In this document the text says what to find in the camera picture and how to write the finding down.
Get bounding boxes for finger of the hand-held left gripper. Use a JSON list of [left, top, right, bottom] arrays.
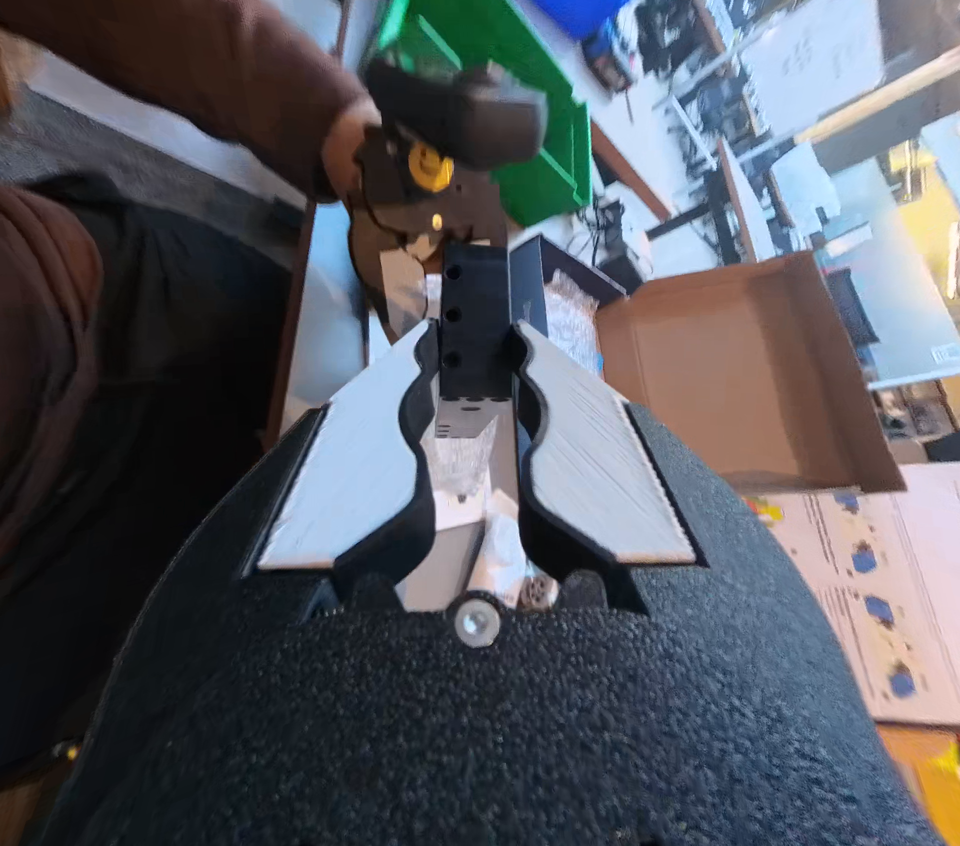
[[377, 248, 430, 327]]

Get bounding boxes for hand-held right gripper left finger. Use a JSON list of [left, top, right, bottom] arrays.
[[257, 319, 441, 573]]

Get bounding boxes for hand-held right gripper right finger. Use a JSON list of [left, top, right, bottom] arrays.
[[512, 321, 699, 592]]

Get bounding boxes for black drive box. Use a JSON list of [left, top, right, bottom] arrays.
[[437, 240, 516, 443]]

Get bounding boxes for clear bag small dark parts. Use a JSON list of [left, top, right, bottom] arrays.
[[421, 417, 501, 503]]

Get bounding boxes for clear bag grey tracks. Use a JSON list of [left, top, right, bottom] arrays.
[[541, 270, 603, 370]]

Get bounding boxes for blue cardboard box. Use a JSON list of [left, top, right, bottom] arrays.
[[508, 233, 909, 496]]

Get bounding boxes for person's left forearm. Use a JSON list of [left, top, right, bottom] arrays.
[[0, 0, 370, 203]]

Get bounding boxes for person's left hand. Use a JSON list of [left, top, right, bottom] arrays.
[[321, 102, 385, 203]]

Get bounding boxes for white printed poster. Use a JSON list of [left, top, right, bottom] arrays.
[[746, 463, 960, 728]]

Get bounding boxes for whiteboard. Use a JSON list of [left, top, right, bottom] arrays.
[[737, 0, 888, 121]]

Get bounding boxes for black cable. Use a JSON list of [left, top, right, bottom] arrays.
[[588, 197, 631, 262]]

